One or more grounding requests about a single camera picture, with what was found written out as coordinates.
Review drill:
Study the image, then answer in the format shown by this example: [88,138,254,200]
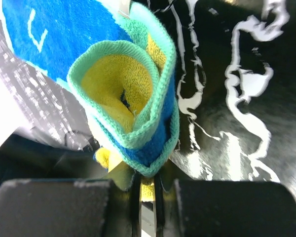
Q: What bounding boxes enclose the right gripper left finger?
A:
[0,163,141,237]

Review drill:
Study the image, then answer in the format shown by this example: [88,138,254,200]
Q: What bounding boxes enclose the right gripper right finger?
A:
[154,161,296,237]

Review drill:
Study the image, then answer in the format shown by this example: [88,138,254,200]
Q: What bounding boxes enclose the yellow blue crocodile towel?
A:
[2,0,180,201]

